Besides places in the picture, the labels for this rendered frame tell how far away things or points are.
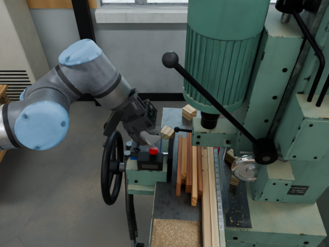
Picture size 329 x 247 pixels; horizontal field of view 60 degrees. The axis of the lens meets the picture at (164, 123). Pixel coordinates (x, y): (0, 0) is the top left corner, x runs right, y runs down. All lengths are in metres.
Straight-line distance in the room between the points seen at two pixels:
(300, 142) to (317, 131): 0.05
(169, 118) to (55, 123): 0.68
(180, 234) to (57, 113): 0.49
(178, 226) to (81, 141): 1.62
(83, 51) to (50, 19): 1.68
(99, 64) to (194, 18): 0.23
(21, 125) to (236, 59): 0.46
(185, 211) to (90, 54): 0.55
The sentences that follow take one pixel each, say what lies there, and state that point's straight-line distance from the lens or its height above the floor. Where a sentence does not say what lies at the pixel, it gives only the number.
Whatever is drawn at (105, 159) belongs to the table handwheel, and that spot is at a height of 0.94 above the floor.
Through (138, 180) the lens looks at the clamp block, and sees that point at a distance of 0.98.
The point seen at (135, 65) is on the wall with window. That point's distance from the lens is 2.40.
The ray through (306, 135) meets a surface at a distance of 0.72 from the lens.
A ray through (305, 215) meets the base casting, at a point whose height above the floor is 0.80.
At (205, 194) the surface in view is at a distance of 0.92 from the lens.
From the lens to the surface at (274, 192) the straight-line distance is 0.88.
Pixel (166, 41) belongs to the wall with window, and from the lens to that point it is 2.27.
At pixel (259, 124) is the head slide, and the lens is 0.84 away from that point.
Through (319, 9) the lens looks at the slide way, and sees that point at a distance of 0.67.
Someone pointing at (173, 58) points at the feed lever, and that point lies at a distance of 0.58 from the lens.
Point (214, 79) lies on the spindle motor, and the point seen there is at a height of 1.31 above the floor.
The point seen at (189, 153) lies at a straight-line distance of 0.99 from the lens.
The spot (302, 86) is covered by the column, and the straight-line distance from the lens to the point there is 0.73.
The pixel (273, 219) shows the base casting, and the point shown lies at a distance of 1.09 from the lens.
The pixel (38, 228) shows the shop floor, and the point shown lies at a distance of 2.04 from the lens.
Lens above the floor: 1.72
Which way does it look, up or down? 46 degrees down
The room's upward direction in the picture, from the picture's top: straight up
